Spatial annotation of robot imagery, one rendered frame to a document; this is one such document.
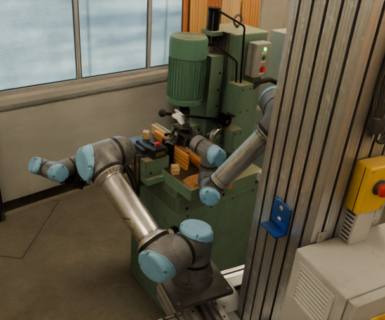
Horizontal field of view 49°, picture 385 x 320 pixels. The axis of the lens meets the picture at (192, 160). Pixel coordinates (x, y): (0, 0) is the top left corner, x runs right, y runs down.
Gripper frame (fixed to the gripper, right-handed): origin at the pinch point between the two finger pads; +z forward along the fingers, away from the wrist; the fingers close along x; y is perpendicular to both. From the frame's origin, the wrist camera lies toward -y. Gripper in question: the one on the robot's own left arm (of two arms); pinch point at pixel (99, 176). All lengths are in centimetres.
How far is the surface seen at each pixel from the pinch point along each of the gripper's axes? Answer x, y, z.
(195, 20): -106, -109, 95
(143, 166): 16.8, -15.7, 7.2
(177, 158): 18.5, -25.1, 22.9
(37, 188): -114, 60, 38
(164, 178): 20.8, -14.4, 19.0
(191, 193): 41.3, -16.8, 17.9
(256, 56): 28, -85, 29
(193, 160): 23.0, -27.8, 29.1
